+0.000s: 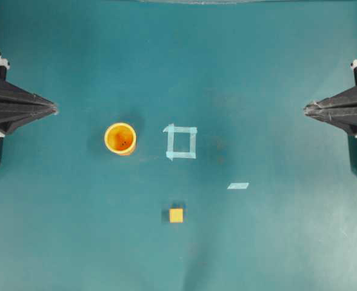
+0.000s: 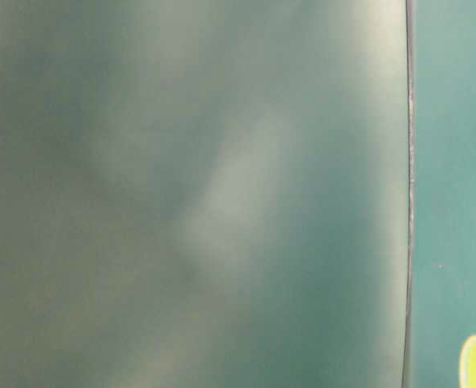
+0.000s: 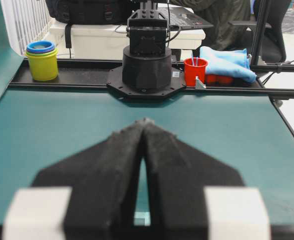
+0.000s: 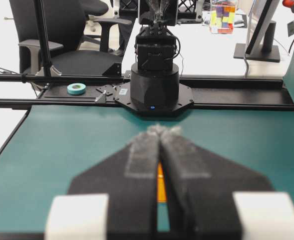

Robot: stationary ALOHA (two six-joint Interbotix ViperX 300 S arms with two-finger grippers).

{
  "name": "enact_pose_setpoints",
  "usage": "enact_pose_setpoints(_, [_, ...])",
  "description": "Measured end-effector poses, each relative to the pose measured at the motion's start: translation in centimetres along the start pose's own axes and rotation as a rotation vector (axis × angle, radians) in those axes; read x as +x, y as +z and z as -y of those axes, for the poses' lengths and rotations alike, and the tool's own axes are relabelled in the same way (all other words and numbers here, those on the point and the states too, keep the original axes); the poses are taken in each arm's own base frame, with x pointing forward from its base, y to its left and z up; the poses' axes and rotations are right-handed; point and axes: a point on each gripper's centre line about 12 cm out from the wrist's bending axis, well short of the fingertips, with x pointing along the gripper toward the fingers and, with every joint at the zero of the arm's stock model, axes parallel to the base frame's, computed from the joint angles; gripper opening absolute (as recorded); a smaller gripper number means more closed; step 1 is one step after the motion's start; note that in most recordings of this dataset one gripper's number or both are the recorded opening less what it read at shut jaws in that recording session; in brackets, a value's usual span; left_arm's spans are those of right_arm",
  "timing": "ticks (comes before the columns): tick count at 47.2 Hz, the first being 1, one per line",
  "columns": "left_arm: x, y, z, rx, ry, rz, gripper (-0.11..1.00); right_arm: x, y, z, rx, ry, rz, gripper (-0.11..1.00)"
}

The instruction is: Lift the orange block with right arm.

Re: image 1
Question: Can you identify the light blue tape strip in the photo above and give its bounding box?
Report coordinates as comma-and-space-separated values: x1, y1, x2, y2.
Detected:
227, 182, 249, 190

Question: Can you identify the yellow orange plastic cup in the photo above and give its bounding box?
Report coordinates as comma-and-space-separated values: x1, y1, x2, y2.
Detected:
104, 122, 137, 156

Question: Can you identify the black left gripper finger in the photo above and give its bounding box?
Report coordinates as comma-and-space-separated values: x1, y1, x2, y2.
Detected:
0, 105, 58, 135
0, 79, 57, 110

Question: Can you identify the light blue tape square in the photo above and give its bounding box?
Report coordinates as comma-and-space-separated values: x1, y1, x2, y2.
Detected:
163, 124, 198, 161

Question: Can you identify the orange cube block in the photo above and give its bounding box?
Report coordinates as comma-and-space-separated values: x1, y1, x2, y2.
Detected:
168, 208, 184, 223

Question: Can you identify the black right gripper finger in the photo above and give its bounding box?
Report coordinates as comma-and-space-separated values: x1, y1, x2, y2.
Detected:
305, 107, 357, 136
304, 85, 357, 114

